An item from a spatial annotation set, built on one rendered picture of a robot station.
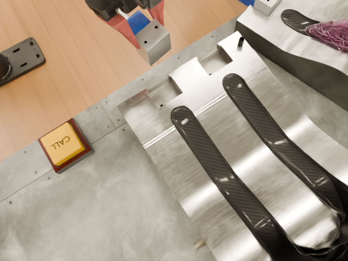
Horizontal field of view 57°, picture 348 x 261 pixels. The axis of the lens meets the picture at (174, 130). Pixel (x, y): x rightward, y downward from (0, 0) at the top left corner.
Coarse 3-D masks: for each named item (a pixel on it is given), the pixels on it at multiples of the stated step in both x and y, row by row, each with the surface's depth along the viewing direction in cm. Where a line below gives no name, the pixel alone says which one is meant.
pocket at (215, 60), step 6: (216, 48) 59; (222, 48) 58; (210, 54) 59; (216, 54) 60; (222, 54) 60; (198, 60) 59; (204, 60) 59; (210, 60) 60; (216, 60) 60; (222, 60) 60; (228, 60) 58; (204, 66) 60; (210, 66) 59; (216, 66) 59; (222, 66) 59; (210, 72) 59
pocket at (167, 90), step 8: (168, 80) 58; (152, 88) 58; (160, 88) 58; (168, 88) 59; (176, 88) 59; (152, 96) 58; (160, 96) 58; (168, 96) 58; (176, 96) 58; (160, 104) 58
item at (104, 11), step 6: (90, 0) 46; (96, 0) 45; (102, 0) 44; (120, 0) 43; (90, 6) 46; (96, 6) 44; (102, 6) 43; (108, 6) 43; (114, 6) 43; (102, 12) 43; (108, 12) 44; (108, 18) 44
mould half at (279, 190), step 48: (240, 48) 57; (144, 96) 56; (192, 96) 55; (288, 96) 55; (144, 144) 53; (240, 144) 53; (336, 144) 50; (192, 192) 51; (288, 192) 47; (240, 240) 45
